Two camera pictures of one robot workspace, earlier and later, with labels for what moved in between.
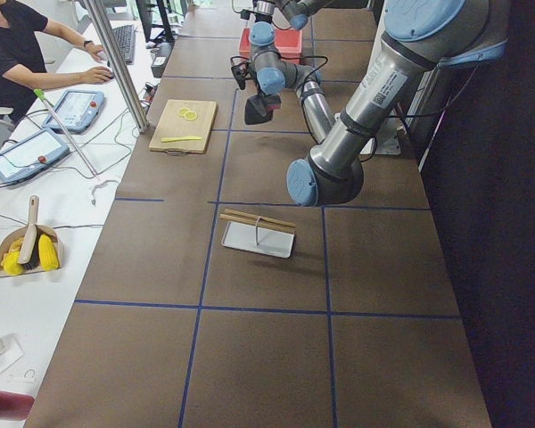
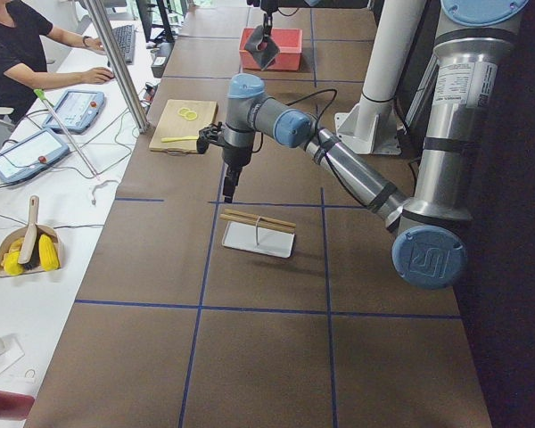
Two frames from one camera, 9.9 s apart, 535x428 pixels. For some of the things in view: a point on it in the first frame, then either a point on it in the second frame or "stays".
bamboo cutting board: (184, 127) stays
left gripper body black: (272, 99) to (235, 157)
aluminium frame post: (102, 22) stays
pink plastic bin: (288, 42) stays
